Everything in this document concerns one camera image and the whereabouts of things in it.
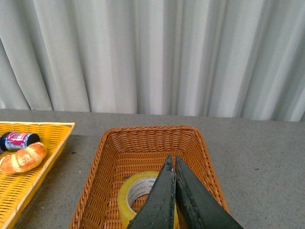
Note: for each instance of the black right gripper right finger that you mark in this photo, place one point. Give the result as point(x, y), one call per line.
point(196, 207)

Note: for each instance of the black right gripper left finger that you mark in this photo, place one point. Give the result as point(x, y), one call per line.
point(158, 211)

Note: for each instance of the yellow tape roll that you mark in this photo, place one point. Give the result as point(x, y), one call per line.
point(132, 195)

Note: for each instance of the brown wicker basket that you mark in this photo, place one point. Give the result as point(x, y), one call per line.
point(130, 153)

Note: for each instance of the yellow wicker basket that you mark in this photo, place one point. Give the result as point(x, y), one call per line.
point(16, 191)

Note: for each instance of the toy croissant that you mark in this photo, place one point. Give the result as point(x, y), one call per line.
point(24, 159)

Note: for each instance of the grey curtain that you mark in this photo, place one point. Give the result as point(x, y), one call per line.
point(216, 58)

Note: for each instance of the small dark jar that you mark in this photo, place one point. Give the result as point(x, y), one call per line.
point(16, 140)

